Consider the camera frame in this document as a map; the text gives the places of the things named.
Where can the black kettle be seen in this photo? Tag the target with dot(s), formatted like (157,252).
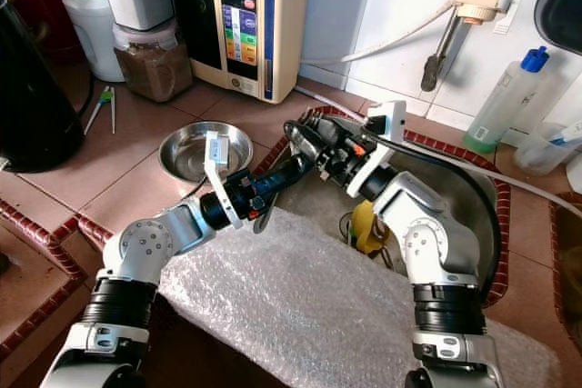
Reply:
(36,97)

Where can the clear bottle blue cap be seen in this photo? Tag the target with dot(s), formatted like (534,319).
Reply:
(505,102)

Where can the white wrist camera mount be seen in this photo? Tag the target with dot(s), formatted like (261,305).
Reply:
(389,120)
(215,147)

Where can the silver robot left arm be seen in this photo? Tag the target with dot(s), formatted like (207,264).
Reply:
(145,247)

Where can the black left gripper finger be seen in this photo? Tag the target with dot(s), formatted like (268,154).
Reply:
(291,185)
(291,170)

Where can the red plastic container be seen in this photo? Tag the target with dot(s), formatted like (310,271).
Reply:
(65,15)

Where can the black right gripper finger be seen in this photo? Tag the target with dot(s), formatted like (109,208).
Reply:
(297,150)
(305,128)

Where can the clear bubble wrap sheet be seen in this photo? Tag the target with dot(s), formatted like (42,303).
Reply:
(309,315)

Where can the cream water ionizer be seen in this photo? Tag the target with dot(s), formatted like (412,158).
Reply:
(289,24)

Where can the steel faucet pipe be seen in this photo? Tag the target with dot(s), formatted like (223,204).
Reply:
(446,52)

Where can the steel kitchen sink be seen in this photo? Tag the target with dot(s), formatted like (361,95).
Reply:
(571,270)
(450,184)

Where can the jar with brown powder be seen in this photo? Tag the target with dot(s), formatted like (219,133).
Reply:
(155,70)

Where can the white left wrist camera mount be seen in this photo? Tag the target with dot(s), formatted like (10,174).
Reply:
(215,147)

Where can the clear plastic container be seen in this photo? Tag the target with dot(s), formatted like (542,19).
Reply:
(541,150)

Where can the thin white tube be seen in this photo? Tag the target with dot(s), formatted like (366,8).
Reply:
(327,100)

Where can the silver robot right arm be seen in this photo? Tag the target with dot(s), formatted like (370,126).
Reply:
(427,238)

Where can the green white training chopsticks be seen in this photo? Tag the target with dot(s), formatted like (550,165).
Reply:
(105,97)

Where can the steel bowl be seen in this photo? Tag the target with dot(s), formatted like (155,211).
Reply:
(191,154)

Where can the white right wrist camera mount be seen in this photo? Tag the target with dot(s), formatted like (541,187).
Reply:
(389,120)

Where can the white jar green lid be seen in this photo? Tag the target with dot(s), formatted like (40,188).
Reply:
(95,38)

